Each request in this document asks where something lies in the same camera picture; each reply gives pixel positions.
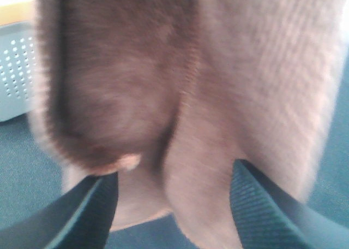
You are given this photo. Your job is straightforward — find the brown microfibre towel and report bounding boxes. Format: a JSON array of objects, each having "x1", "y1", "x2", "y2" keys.
[{"x1": 30, "y1": 0, "x2": 348, "y2": 248}]

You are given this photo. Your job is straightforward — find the grey perforated laundry basket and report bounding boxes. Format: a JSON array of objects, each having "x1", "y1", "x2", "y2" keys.
[{"x1": 0, "y1": 0, "x2": 38, "y2": 122}]

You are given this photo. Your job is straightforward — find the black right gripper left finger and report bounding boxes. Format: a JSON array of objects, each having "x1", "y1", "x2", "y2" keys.
[{"x1": 1, "y1": 173, "x2": 118, "y2": 248}]

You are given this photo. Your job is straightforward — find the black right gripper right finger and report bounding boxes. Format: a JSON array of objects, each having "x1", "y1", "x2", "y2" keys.
[{"x1": 230, "y1": 159, "x2": 348, "y2": 248}]

